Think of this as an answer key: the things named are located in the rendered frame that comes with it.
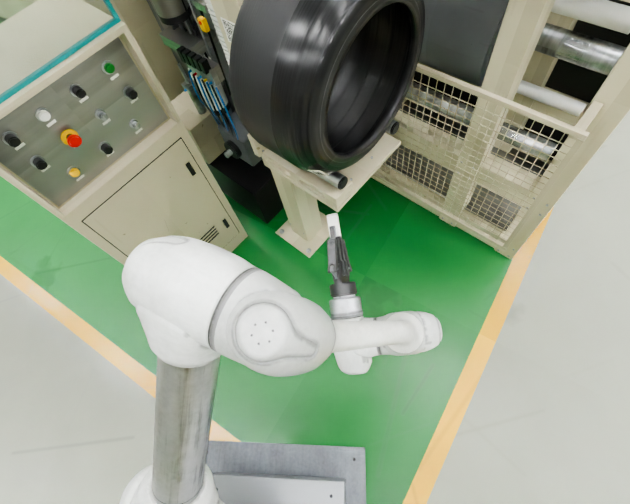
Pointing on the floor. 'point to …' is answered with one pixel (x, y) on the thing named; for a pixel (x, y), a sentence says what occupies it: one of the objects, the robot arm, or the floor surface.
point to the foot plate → (303, 239)
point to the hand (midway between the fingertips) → (333, 226)
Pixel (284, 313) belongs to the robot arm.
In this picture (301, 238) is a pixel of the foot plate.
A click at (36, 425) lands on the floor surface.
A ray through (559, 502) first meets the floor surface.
